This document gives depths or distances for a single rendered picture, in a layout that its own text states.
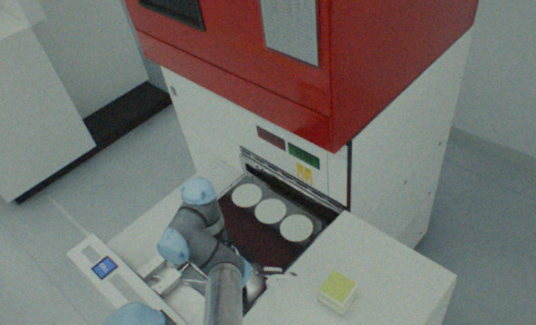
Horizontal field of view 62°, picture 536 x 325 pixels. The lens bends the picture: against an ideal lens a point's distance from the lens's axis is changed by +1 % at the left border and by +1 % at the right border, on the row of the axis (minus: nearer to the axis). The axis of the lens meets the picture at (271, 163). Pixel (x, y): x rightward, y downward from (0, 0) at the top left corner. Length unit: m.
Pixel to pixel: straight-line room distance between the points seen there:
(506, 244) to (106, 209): 2.24
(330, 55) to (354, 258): 0.56
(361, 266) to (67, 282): 1.83
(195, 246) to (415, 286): 0.56
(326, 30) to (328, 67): 0.08
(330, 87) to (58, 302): 2.02
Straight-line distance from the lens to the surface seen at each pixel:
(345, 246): 1.26
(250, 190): 1.50
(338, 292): 1.11
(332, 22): 0.91
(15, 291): 2.83
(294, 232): 1.37
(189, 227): 1.01
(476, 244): 2.53
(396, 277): 1.22
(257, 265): 1.32
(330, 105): 1.02
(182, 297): 1.34
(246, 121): 1.42
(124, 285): 1.33
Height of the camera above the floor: 2.01
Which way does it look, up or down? 45 degrees down
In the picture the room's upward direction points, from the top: 9 degrees counter-clockwise
